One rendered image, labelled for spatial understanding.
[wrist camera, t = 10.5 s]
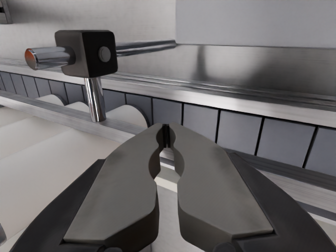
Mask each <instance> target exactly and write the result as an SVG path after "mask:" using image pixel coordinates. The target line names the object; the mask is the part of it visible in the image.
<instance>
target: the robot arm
mask: <svg viewBox="0 0 336 252"><path fill-rule="evenodd" d="M167 145H168V148H170V149H171V150H172V151H173V152H174V170H175V172H176V173H177V174H178V175H179V176H180V179H179V180H178V182H177V207H178V220H179V228H180V234H181V236H182V238H183V239H184V240H185V241H187V242H188V243H190V244H192V245H194V246H196V247H197V248H199V249H201V250H203V251H205V252H336V245H335V244H334V243H333V241H332V240H331V239H330V237H329V236H328V235H327V234H326V232H325V231H324V230H323V229H322V228H321V226H320V225H319V224H318V223H317V222H316V221H315V220H314V219H313V217H312V216H311V215H310V214H309V213H308V212H307V211H306V210H305V209H304V208H303V207H302V206H301V205H300V204H299V203H298V202H297V201H295V200H294V199H293V198H292V197H291V196H290V195H289V194H287V193H286V192H285V191H284V190H282V189H281V188H280V187H279V186H277V185H276V184H275V183H273V182H272V181H271V180H270V179H268V178H267V177H266V176H265V175H263V174H262V173H261V172H259V171H258V170H257V169H256V168H254V167H253V166H252V165H250V164H249V163H248V162H247V161H245V160H244V159H243V158H241V157H240V156H239V155H238V154H236V153H235V152H233V153H228V152H227V151H225V150H224V149H223V148H222V147H220V146H219V145H218V144H216V143H215V142H213V141H212V140H210V139H209V138H207V137H205V136H203V135H201V134H199V133H197V132H195V131H193V130H191V129H188V128H186V127H184V126H182V125H180V124H178V123H176V122H171V123H169V124H163V123H156V124H154V125H152V126H150V127H149V128H147V129H145V130H144V131H142V132H140V133H138V134H137V135H135V136H133V137H132V138H130V139H128V140H127V141H125V142H124V143H122V144H121V145H120V146H119V147H117V148H116V149H115V150H114V151H113V152H112V153H111V154H110V155H108V156H107V157H106V158H105V159H98V160H97V161H95V162H94V163H93V164H92V165H91V166H90V167H89V168H88V169H87V170H86V171H84V172H83V173H82V174H81V175H80V176H79V177H78V178H77V179H76V180H75V181H73V182H72V183H71V184H70V185H69V186H68V187H67V188H66V189H65V190H64V191H62V192H61V193H60V194H59V195H58V196H57V197H56V198H55V199H54V200H53V201H52V202H50V203H49V204H48V205H47V206H46V207H45V208H44V209H43V210H42V211H41V212H40V213H39V215H38V216H37V217H36V218H35V219H34V220H33V221H32V222H31V223H30V225H29V226H28V227H27V228H26V229H25V231H24V232H23V233H22V234H21V236H20V237H19V238H18V240H17V241H16V242H15V244H14V245H13V246H12V248H11V249H10V251H9V252H139V251H141V250H142V249H144V248H145V247H147V246H148V245H150V244H151V243H153V242H154V241H155V240H156V238H157V236H158V233H159V219H160V210H159V200H158V190H157V183H156V182H155V181H154V180H155V178H156V176H157V175H158V174H159V173H160V171H161V163H160V153H161V151H162V150H163V149H164V148H166V146H167Z"/></svg>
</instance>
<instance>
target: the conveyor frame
mask: <svg viewBox="0 0 336 252"><path fill-rule="evenodd" d="M0 71H4V72H10V73H16V74H22V75H27V76H33V77H39V78H45V79H51V80H57V81H63V82H68V83H74V84H80V85H85V82H84V78H81V77H74V76H68V75H65V74H64V73H63V72H62V68H61V66H60V67H54V68H47V69H41V70H33V69H32V68H30V67H29V66H28V64H27V62H26V61H23V60H14V59H5V58H0ZM100 78H101V85H102V88H104V89H109V90H115V91H121V92H127V93H133V94H139V95H145V96H150V97H156V98H162V99H168V100H174V101H180V102H186V103H191V104H197V105H203V106H209V107H215V108H221V109H227V110H232V111H238V112H244V113H250V114H256V115H262V116H268V117H273V118H279V119H285V120H291V121H297V122H303V123H309V124H314V125H320V126H326V127H332V128H336V96H329V95H321V94H312V93H303V92H294V91H286V90H277V89H268V88H259V87H251V86H242V85H233V84H224V83H216V82H207V81H198V80H189V79H181V78H172V77H163V76H154V75H146V74H137V73H128V72H119V71H117V72H115V73H113V74H108V75H104V76H101V77H100ZM308 213H309V214H310V215H311V216H312V217H313V218H314V219H317V220H320V221H322V222H325V223H328V224H331V225H334V226H336V221H333V220H330V219H327V218H324V217H321V216H318V215H315V214H313V213H310V212H308Z"/></svg>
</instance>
